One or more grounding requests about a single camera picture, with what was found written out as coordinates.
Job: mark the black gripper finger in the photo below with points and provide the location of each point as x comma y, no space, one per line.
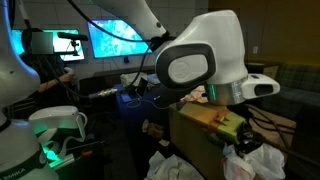
258,149
244,150

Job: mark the operator hand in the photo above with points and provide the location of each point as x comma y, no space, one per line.
67,77

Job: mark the white wall outlet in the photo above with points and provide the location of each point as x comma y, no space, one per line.
255,50

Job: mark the small wall monitor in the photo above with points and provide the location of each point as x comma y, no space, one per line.
66,48

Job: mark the crumpled white towel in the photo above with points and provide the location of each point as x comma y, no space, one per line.
170,166

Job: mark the large cardboard box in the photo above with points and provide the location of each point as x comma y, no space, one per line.
193,143

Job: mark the person in dark shirt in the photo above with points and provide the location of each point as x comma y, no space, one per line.
46,71

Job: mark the small tan paper scrap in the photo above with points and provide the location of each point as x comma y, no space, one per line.
164,142

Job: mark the green plaid sofa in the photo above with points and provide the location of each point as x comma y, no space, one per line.
296,93

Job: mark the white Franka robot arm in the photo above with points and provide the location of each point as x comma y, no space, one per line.
213,40

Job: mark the white plastic bag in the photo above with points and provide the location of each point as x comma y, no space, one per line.
266,165

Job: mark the wooden cabinet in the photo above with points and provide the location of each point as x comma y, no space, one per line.
266,70

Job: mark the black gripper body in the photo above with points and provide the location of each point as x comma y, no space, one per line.
251,138

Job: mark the black camera on stand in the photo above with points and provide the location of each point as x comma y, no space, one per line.
71,36

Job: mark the operator forearm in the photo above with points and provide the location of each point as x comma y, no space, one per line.
50,85

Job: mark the large wall monitor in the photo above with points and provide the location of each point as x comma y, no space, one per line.
113,40

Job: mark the white VR controller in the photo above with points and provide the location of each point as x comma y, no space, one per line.
68,70

